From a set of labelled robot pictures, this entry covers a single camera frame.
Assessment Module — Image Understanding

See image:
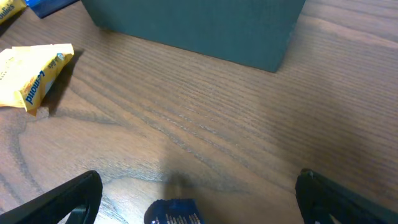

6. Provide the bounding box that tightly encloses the dark green open box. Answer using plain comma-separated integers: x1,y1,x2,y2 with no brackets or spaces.
82,0,305,72

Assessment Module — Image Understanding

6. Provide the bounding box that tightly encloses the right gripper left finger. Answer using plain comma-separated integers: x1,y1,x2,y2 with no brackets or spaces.
1,170,103,224

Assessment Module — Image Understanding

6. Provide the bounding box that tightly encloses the blue Eclipse mint box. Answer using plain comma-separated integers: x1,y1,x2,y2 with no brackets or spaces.
25,0,79,19

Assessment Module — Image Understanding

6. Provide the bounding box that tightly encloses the dark blue chocolate bar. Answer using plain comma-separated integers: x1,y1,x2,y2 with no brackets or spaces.
144,198,205,224

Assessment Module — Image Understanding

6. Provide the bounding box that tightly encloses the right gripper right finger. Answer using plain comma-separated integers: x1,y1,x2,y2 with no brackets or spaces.
295,169,397,224

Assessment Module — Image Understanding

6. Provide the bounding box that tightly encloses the yellow orange snack packet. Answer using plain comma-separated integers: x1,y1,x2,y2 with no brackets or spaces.
0,0,27,23

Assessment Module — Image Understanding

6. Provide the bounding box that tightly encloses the small yellow cracker packet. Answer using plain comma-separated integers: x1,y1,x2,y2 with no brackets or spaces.
1,44,74,116

